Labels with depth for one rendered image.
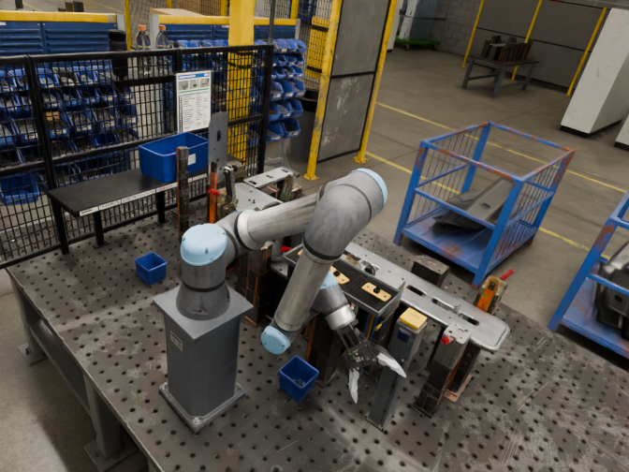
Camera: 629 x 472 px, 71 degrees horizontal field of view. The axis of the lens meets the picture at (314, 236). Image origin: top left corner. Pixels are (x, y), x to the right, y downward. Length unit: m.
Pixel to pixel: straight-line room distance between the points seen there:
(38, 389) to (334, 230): 2.04
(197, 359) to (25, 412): 1.41
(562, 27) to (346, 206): 12.66
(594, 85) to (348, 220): 8.39
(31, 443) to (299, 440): 1.37
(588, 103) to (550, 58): 4.45
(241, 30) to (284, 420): 1.89
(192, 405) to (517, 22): 13.07
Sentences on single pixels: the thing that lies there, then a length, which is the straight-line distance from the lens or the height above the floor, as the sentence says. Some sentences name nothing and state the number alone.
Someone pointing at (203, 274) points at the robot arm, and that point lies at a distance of 1.18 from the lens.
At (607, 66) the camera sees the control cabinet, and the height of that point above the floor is 1.18.
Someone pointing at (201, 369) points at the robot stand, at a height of 0.94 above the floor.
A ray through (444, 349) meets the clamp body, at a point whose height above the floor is 1.00.
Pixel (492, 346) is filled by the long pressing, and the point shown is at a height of 1.00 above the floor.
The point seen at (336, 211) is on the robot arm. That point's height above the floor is 1.54.
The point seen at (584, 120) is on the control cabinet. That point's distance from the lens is 9.24.
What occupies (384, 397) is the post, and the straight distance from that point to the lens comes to 1.50.
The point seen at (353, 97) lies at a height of 0.80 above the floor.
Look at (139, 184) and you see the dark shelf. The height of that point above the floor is 1.03.
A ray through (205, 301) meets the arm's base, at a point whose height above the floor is 1.16.
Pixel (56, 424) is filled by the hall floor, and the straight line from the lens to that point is 2.52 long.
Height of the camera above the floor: 1.97
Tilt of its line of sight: 32 degrees down
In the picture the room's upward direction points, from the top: 9 degrees clockwise
